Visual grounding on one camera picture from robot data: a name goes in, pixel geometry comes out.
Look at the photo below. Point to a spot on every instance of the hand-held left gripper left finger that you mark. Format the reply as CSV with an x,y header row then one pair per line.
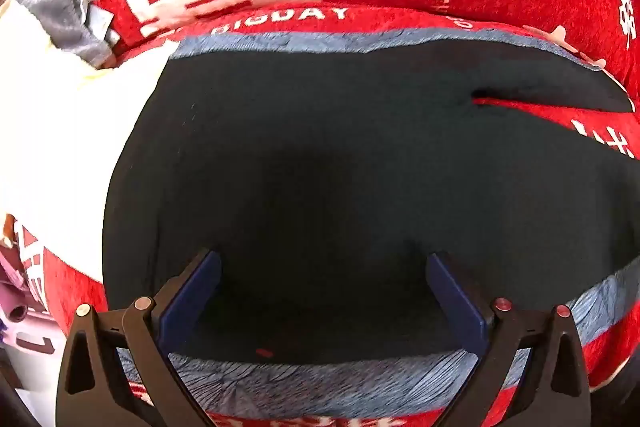
x,y
192,302

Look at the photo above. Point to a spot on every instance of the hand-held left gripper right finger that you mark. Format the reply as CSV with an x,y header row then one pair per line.
x,y
457,307

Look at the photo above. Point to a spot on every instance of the black pants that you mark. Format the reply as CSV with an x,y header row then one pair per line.
x,y
325,157

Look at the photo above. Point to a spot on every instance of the red printed blanket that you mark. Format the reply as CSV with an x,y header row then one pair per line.
x,y
610,342

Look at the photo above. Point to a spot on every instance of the pink object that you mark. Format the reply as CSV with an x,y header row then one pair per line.
x,y
17,307

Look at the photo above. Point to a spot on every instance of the white cloth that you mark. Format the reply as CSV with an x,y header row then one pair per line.
x,y
60,132

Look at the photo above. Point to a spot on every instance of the grey cloth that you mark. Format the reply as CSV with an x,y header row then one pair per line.
x,y
55,7

